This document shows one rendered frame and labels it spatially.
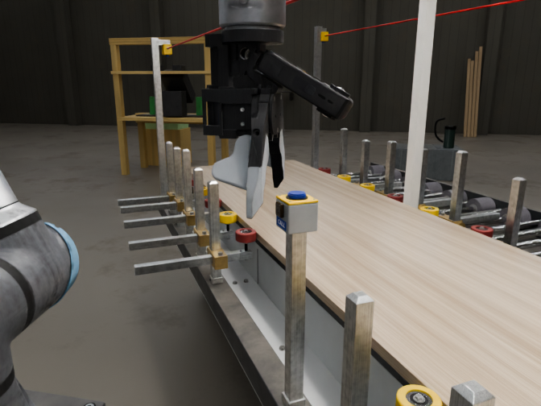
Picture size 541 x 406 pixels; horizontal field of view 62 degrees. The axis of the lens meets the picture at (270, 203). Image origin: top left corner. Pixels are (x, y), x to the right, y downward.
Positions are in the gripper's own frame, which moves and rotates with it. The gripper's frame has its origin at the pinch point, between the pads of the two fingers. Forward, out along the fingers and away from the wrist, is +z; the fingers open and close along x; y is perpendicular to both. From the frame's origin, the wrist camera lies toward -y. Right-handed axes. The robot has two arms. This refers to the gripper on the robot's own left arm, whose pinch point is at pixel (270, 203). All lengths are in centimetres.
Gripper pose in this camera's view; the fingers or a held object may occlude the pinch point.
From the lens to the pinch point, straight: 56.0
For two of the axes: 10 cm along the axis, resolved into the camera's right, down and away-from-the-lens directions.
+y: -9.8, -0.5, 2.0
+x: -2.1, 2.6, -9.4
